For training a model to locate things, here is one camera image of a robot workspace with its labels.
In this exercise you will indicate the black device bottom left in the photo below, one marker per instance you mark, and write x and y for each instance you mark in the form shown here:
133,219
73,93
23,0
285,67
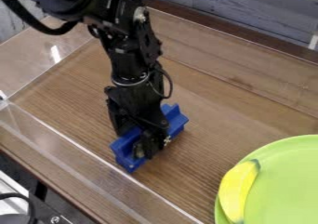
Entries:
59,213

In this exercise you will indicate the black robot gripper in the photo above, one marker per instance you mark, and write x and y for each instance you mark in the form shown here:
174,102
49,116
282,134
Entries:
134,106

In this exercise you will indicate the clear acrylic enclosure walls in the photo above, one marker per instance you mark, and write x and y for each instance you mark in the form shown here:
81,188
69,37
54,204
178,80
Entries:
245,86

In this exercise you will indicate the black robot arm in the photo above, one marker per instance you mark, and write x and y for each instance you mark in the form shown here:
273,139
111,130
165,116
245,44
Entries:
119,23

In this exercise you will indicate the yellow object on plate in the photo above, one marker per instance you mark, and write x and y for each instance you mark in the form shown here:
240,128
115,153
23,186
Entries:
236,186

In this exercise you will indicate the green plate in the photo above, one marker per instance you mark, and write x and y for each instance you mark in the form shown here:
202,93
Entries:
284,197

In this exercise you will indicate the blue plastic block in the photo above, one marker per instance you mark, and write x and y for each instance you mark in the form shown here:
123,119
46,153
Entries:
122,145

